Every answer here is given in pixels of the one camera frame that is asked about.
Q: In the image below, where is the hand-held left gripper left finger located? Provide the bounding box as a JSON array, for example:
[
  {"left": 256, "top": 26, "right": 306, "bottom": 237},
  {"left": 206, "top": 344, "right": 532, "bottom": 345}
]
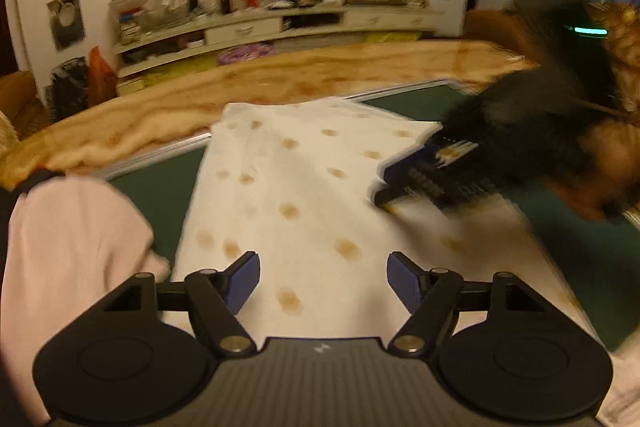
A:
[{"left": 102, "top": 251, "right": 262, "bottom": 355}]

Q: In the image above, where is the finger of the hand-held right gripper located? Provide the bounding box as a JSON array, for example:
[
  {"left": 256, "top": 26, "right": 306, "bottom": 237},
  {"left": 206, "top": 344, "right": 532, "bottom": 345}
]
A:
[
  {"left": 371, "top": 184, "right": 453, "bottom": 212},
  {"left": 379, "top": 142, "right": 481, "bottom": 188}
]

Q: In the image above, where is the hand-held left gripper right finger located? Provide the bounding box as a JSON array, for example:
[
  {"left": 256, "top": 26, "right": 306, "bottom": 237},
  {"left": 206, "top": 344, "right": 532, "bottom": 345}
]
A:
[{"left": 386, "top": 251, "right": 546, "bottom": 355}]

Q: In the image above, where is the white polka dot garment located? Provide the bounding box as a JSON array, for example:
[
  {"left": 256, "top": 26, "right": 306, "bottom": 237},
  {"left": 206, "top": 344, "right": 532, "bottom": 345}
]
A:
[{"left": 172, "top": 99, "right": 598, "bottom": 345}]

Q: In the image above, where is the person's right hand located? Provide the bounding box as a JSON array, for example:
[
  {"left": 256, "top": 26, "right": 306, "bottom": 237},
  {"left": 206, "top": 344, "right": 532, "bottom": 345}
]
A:
[{"left": 547, "top": 122, "right": 640, "bottom": 223}]

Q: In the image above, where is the brown tufted leather sofa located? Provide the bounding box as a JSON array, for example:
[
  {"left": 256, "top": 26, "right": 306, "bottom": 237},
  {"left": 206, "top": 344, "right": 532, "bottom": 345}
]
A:
[{"left": 464, "top": 0, "right": 640, "bottom": 128}]

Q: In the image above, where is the yellow box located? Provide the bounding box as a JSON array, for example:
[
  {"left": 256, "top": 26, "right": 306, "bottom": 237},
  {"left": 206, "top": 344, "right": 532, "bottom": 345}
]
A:
[
  {"left": 365, "top": 32, "right": 421, "bottom": 44},
  {"left": 145, "top": 54, "right": 221, "bottom": 85}
]

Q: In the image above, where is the pink garment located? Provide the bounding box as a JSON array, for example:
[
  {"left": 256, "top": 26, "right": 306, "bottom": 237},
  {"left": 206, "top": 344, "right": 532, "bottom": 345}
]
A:
[{"left": 0, "top": 177, "right": 172, "bottom": 425}]

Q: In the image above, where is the white TV cabinet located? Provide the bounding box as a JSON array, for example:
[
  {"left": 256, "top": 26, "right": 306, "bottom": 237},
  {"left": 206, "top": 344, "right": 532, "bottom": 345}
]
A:
[{"left": 111, "top": 3, "right": 446, "bottom": 95}]

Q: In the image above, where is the black and red garment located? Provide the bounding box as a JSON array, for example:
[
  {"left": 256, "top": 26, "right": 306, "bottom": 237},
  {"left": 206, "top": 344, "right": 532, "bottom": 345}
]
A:
[{"left": 0, "top": 168, "right": 68, "bottom": 198}]

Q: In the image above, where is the orange plastic bag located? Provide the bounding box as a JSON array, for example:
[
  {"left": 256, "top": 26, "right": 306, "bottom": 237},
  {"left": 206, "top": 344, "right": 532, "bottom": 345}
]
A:
[{"left": 88, "top": 47, "right": 119, "bottom": 95}]

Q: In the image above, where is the clear plastic container stack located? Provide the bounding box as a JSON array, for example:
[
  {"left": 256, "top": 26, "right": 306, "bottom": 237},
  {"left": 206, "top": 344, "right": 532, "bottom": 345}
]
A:
[{"left": 109, "top": 0, "right": 151, "bottom": 46}]

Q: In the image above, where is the grey wall picture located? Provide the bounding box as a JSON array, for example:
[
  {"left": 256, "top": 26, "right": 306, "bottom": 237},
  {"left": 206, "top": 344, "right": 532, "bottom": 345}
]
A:
[{"left": 47, "top": 0, "right": 87, "bottom": 52}]

